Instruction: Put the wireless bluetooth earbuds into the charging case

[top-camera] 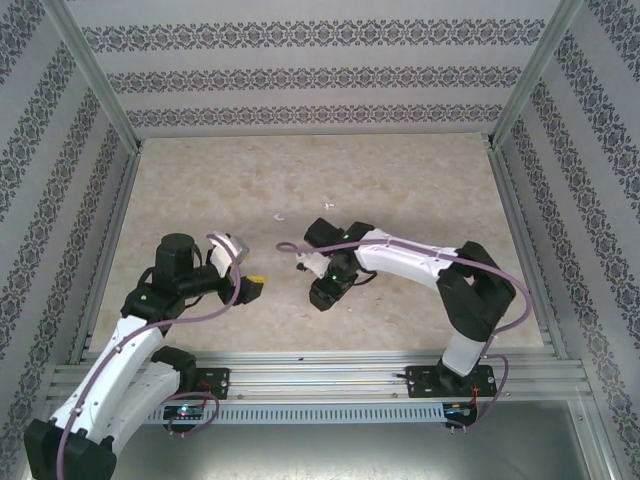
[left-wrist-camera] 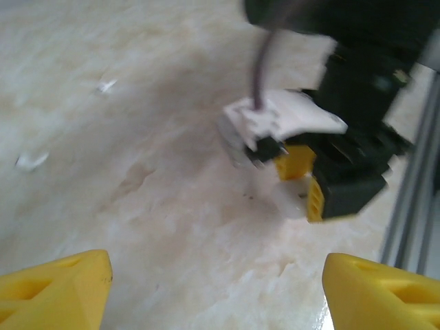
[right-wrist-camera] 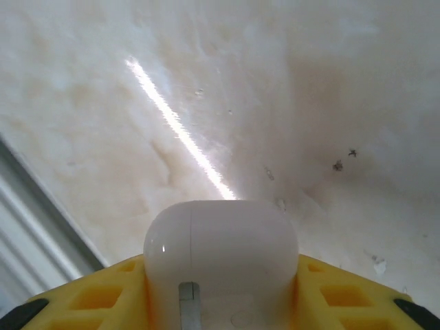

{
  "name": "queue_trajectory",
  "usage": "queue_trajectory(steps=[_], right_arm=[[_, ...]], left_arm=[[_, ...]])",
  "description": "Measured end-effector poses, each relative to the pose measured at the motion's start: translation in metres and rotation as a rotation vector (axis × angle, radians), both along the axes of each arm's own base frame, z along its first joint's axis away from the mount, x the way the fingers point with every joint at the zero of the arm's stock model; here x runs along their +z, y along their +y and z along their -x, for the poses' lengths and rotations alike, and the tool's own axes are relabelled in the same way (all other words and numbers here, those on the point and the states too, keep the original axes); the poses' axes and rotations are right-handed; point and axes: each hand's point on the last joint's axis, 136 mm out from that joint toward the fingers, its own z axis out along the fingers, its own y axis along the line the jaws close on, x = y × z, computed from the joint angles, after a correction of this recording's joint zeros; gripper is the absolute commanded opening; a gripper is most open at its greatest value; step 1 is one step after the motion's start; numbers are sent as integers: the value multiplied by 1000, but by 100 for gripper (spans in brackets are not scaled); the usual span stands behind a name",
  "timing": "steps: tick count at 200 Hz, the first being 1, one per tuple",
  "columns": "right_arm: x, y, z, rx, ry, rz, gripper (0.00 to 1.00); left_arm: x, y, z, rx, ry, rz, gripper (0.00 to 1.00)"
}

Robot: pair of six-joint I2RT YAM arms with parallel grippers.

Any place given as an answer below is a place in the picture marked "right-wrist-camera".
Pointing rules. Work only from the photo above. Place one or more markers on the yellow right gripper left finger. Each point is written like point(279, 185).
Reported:
point(103, 299)

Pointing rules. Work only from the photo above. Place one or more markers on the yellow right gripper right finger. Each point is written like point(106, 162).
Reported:
point(343, 302)

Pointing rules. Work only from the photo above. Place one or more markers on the aluminium mounting rail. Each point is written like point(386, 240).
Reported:
point(31, 220)

